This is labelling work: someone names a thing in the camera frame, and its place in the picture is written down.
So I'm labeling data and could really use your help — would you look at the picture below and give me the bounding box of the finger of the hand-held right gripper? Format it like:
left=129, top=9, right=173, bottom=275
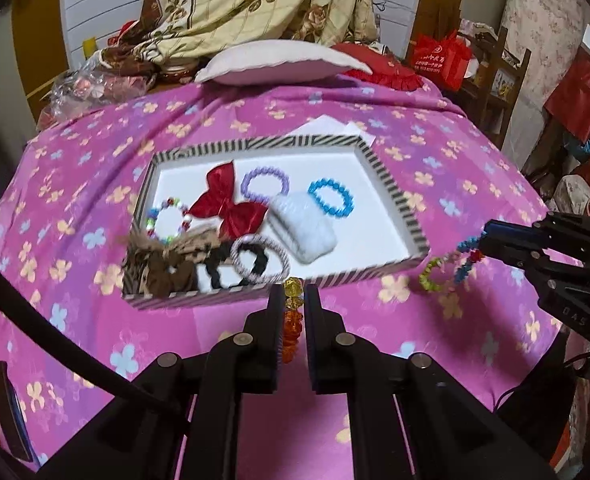
left=484, top=219, right=550, bottom=247
left=477, top=239, right=546, bottom=273

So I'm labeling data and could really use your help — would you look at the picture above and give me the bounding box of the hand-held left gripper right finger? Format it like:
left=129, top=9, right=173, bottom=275
left=304, top=284, right=558, bottom=480

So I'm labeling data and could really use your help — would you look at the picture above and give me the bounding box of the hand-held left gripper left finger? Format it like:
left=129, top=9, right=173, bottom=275
left=40, top=284, right=287, bottom=480

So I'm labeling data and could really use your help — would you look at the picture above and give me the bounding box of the amber crystal bead bracelet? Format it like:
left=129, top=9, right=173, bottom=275
left=281, top=276, right=306, bottom=363

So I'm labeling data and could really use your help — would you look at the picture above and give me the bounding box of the silver woven hair tie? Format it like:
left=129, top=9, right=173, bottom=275
left=230, top=234, right=292, bottom=286

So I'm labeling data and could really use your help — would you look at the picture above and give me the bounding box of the black scrunchie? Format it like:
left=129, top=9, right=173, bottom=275
left=195, top=235, right=271, bottom=291

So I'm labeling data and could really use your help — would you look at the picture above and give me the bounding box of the colourful star bead bracelet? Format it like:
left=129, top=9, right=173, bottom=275
left=419, top=232, right=488, bottom=293

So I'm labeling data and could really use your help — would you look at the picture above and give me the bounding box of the white fluffy scrunchie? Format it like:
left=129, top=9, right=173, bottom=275
left=267, top=192, right=337, bottom=263

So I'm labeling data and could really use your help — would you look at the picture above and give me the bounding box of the blue bead bracelet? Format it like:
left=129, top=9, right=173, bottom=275
left=307, top=178, right=357, bottom=219

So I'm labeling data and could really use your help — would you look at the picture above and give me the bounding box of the striped cardboard box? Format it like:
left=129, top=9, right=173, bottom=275
left=122, top=133, right=432, bottom=309

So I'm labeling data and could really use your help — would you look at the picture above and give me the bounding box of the purple bead bracelet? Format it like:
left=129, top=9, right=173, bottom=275
left=240, top=166, right=290, bottom=201

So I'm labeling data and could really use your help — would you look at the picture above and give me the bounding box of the multicolour round bead bracelet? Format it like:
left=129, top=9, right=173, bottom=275
left=146, top=199, right=193, bottom=247

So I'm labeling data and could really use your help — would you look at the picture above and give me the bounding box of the brown leopard print hair bow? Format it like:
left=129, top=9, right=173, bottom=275
left=124, top=227, right=216, bottom=297

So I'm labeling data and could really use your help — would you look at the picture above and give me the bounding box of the red satin hair bow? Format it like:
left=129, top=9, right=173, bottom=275
left=189, top=161, right=268, bottom=238

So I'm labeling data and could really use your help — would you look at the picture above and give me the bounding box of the wooden shelf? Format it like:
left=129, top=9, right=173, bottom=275
left=457, top=25, right=533, bottom=146

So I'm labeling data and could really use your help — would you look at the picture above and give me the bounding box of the red plastic bag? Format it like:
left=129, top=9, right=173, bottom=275
left=545, top=45, right=590, bottom=141

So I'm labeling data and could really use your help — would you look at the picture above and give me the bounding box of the red shopping bag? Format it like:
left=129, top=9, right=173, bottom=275
left=407, top=30, right=473, bottom=92

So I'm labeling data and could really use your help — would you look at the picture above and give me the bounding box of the white paper sheet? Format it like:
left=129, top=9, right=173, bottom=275
left=289, top=115, right=376, bottom=147

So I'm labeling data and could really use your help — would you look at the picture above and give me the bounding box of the red frilled cushion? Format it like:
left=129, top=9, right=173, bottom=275
left=331, top=42, right=428, bottom=92

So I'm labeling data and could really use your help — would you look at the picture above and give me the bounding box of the pink floral bedsheet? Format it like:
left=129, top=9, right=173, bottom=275
left=0, top=80, right=570, bottom=480

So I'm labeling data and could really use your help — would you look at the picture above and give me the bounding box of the white pillow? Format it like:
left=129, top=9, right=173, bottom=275
left=195, top=40, right=373, bottom=86

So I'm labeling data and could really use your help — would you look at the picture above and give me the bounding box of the black phone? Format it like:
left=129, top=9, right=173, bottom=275
left=0, top=360, right=35, bottom=463

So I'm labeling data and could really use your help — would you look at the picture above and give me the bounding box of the clear plastic bag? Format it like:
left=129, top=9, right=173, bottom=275
left=38, top=55, right=156, bottom=131

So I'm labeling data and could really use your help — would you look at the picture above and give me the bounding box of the beige floral quilt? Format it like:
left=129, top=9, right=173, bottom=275
left=98, top=0, right=381, bottom=81

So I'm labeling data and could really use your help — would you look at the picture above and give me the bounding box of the white slatted headboard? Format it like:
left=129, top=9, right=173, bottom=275
left=59, top=0, right=428, bottom=78

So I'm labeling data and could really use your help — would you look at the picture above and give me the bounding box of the black cable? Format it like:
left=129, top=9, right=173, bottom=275
left=0, top=250, right=186, bottom=413

